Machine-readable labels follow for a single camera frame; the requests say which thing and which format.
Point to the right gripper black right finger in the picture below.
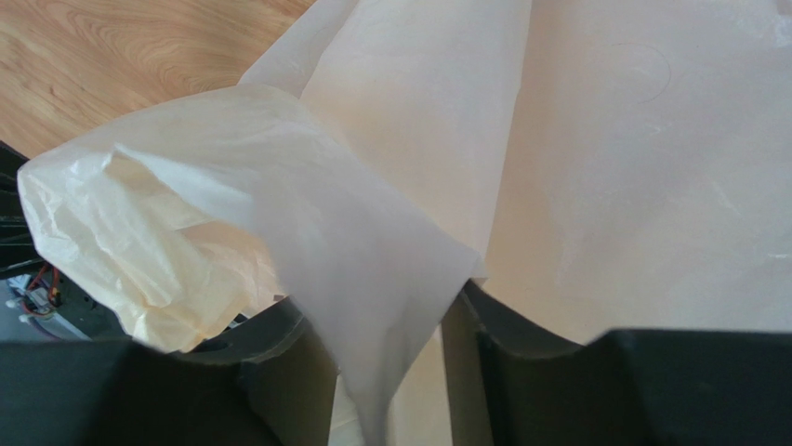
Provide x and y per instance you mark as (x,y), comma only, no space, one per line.
(512,382)

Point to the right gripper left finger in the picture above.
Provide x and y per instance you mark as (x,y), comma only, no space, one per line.
(268,381)

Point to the translucent plastic bag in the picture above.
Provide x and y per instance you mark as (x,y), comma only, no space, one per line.
(593,164)

